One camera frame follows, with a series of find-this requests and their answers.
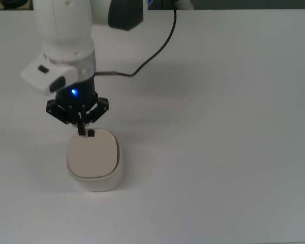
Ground cream trash can lid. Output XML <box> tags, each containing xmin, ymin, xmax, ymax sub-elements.
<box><xmin>67</xmin><ymin>128</ymin><xmax>121</xmax><ymax>179</ymax></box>

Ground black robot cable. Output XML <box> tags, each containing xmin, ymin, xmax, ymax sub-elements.
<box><xmin>95</xmin><ymin>9</ymin><xmax>178</xmax><ymax>77</ymax></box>

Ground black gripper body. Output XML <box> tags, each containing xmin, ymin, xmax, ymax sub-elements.
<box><xmin>55</xmin><ymin>75</ymin><xmax>99</xmax><ymax>114</ymax></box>

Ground small white trash can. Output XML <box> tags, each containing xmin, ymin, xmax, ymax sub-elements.
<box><xmin>66</xmin><ymin>128</ymin><xmax>124</xmax><ymax>193</ymax></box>

